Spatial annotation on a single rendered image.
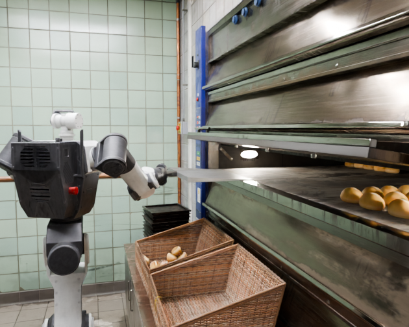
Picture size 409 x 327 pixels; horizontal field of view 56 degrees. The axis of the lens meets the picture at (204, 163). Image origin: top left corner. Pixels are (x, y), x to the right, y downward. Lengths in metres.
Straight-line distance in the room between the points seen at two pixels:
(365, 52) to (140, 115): 2.50
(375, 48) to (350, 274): 0.66
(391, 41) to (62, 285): 1.45
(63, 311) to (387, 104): 1.39
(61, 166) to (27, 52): 2.14
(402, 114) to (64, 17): 2.94
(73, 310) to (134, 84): 2.19
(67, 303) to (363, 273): 1.13
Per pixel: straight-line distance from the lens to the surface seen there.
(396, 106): 1.09
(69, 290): 1.74
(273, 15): 1.81
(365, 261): 1.27
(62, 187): 1.48
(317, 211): 1.41
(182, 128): 3.15
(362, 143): 0.96
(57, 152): 1.46
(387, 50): 1.16
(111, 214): 3.51
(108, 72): 3.47
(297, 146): 1.21
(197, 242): 2.67
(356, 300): 1.27
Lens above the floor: 1.45
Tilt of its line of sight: 5 degrees down
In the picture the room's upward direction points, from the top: straight up
